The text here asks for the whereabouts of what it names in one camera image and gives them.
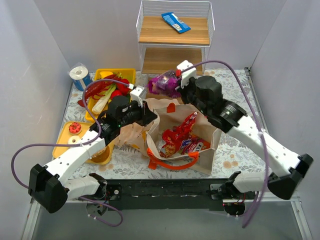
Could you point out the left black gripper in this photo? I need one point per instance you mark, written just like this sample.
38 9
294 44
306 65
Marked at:
146 114

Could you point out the red candy bag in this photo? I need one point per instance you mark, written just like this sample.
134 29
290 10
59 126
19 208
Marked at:
172 139

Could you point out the yellow vegetable bin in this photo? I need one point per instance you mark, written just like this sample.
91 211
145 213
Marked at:
128 73

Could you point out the red bell pepper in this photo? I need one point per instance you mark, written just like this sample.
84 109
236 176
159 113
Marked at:
123 86

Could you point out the red toy lobster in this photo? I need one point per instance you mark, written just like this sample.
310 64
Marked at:
96 89

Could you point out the floral table mat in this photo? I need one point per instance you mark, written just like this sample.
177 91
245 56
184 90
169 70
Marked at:
221 113

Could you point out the white ring donut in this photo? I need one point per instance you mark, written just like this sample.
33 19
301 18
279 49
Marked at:
73 140

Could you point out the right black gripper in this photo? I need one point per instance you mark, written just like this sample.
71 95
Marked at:
185 91

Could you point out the white wire wooden shelf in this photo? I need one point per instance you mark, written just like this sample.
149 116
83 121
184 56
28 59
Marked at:
161 48

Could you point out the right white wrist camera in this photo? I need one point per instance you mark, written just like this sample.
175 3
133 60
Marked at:
184 71

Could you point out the white leek stalk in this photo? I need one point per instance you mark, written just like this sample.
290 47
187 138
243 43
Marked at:
101 103

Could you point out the yellow flat tray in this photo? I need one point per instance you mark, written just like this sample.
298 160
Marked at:
65 135

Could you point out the banana print plastic bag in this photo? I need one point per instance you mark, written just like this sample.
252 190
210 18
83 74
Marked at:
134 135

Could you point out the blue snack packet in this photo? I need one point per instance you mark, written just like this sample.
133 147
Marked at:
177 24

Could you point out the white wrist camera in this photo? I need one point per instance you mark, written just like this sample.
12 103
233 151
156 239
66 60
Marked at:
138 94
184 71

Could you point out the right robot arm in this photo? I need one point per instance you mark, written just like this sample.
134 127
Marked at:
287 167

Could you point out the small red tomato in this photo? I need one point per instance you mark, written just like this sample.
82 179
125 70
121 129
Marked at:
115 93

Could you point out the purple snack bag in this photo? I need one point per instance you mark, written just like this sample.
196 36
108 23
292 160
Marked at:
165 84

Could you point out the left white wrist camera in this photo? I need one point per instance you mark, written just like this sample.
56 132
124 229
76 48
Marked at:
138 94

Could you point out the blue wrapped paper roll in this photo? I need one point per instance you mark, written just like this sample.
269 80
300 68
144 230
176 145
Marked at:
80 76

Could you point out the beige canvas tote bag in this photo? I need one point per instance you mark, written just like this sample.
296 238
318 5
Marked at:
174 115

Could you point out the orange fruit candy bag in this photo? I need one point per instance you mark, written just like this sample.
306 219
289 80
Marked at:
195 144

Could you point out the red frosted donut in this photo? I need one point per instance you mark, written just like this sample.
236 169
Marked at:
74 128

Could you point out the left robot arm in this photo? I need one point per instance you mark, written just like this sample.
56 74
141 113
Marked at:
51 186

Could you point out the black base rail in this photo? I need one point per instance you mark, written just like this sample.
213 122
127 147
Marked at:
177 194

